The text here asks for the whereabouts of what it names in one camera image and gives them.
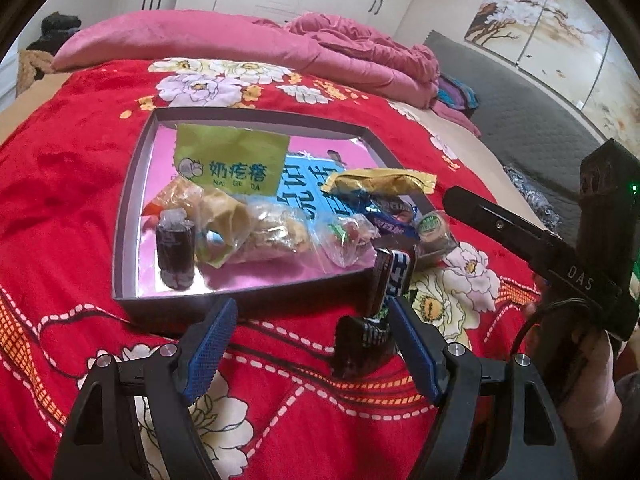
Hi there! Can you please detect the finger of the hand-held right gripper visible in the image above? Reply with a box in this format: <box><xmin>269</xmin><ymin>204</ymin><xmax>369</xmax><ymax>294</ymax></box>
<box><xmin>442</xmin><ymin>186</ymin><xmax>576</xmax><ymax>273</ymax></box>

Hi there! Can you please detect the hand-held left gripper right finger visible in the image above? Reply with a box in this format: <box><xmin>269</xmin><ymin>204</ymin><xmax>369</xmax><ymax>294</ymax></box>
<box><xmin>390</xmin><ymin>296</ymin><xmax>576</xmax><ymax>476</ymax></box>

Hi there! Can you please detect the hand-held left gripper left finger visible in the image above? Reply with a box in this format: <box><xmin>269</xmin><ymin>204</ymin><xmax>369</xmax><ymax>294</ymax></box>
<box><xmin>54</xmin><ymin>299</ymin><xmax>237</xmax><ymax>476</ymax></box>

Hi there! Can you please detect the dark green snack packet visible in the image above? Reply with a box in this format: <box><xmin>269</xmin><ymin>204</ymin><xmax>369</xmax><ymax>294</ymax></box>
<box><xmin>412</xmin><ymin>210</ymin><xmax>461</xmax><ymax>261</ymax></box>

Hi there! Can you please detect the grey shallow cardboard box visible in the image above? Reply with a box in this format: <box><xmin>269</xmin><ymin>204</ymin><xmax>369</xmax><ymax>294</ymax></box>
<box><xmin>112</xmin><ymin>106</ymin><xmax>451</xmax><ymax>331</ymax></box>

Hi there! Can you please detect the black chocolate bar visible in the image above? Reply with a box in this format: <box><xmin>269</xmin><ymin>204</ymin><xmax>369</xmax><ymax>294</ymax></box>
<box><xmin>331</xmin><ymin>246</ymin><xmax>418</xmax><ymax>380</ymax></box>

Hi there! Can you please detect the dark jelly snack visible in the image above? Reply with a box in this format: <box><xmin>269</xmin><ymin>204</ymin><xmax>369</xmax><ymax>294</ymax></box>
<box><xmin>154</xmin><ymin>208</ymin><xmax>197</xmax><ymax>290</ymax></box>

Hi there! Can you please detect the clear packet with yellow snack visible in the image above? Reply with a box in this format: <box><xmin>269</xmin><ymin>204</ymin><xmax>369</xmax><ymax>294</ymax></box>
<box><xmin>192</xmin><ymin>185</ymin><xmax>253</xmax><ymax>268</ymax></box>

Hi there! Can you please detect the clear bag of round pastry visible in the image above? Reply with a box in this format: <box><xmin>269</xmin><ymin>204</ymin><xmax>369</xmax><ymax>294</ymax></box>
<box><xmin>235</xmin><ymin>200</ymin><xmax>321</xmax><ymax>263</ymax></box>

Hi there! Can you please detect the orange clear snack packet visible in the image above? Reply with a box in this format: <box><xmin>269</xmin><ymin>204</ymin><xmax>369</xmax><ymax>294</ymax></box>
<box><xmin>142</xmin><ymin>177</ymin><xmax>201</xmax><ymax>221</ymax></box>

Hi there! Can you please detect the person's right forearm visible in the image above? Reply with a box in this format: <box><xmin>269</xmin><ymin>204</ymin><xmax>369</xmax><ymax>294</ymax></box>
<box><xmin>590</xmin><ymin>370</ymin><xmax>640</xmax><ymax>461</ymax></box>

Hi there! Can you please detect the person's right hand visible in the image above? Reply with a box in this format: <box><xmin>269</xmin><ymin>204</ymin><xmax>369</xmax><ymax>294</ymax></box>
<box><xmin>525</xmin><ymin>300</ymin><xmax>618</xmax><ymax>431</ymax></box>

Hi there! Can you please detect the grey patterned cloth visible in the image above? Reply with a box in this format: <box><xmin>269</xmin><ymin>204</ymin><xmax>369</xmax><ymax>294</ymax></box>
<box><xmin>502</xmin><ymin>165</ymin><xmax>561</xmax><ymax>231</ymax></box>

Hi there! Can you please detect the beige bed sheet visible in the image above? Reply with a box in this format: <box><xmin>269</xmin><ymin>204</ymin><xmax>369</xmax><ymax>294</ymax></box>
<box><xmin>0</xmin><ymin>72</ymin><xmax>546</xmax><ymax>221</ymax></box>

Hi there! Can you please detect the grey quilted headboard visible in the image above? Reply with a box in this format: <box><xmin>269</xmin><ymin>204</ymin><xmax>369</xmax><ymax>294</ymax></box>
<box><xmin>422</xmin><ymin>30</ymin><xmax>606</xmax><ymax>201</ymax></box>

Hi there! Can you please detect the colourful striped cloth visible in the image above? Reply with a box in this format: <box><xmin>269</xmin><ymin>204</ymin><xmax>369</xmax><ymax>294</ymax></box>
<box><xmin>437</xmin><ymin>74</ymin><xmax>480</xmax><ymax>111</ymax></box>

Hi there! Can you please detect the pink quilt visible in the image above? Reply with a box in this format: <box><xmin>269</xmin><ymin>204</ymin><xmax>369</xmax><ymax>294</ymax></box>
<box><xmin>250</xmin><ymin>12</ymin><xmax>441</xmax><ymax>108</ymax></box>

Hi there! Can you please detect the red floral blanket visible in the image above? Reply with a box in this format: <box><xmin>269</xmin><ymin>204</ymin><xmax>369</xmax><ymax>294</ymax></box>
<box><xmin>0</xmin><ymin>57</ymin><xmax>551</xmax><ymax>480</ymax></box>

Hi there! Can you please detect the pink pillow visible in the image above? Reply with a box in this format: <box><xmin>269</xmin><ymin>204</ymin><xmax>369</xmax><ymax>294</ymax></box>
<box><xmin>51</xmin><ymin>9</ymin><xmax>321</xmax><ymax>78</ymax></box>

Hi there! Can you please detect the brown fuzzy blanket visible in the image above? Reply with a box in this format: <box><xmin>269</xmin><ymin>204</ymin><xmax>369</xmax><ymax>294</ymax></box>
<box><xmin>17</xmin><ymin>47</ymin><xmax>66</xmax><ymax>96</ymax></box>

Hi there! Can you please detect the black clothes pile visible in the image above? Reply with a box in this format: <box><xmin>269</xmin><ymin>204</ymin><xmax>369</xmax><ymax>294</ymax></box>
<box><xmin>40</xmin><ymin>12</ymin><xmax>83</xmax><ymax>41</ymax></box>

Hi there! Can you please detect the black cable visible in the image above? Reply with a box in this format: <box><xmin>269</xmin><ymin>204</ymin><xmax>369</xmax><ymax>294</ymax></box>
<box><xmin>509</xmin><ymin>300</ymin><xmax>591</xmax><ymax>361</ymax></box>

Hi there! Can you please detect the flower wall painting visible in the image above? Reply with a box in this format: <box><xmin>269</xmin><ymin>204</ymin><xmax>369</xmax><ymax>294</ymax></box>
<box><xmin>465</xmin><ymin>0</ymin><xmax>640</xmax><ymax>146</ymax></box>

